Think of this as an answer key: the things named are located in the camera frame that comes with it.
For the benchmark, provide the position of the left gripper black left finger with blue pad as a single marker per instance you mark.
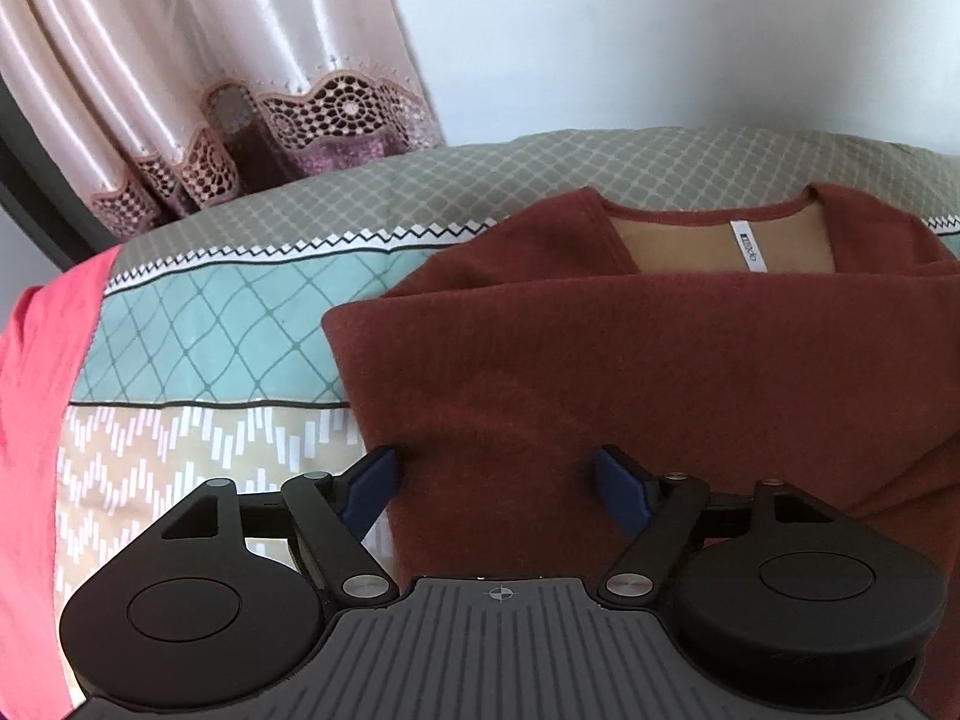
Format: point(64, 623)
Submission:
point(331, 515)

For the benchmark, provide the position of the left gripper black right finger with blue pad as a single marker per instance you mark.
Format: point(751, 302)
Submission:
point(659, 516)

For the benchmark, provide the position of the maroon red sweater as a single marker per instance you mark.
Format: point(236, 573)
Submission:
point(822, 350)

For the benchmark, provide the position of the patterned teal beige bedspread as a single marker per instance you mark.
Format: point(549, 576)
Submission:
point(208, 358)

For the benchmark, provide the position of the pink red blanket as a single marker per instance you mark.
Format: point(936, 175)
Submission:
point(43, 348)

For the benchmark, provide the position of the shiny pink lace curtain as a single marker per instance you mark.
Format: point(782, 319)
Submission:
point(154, 110)

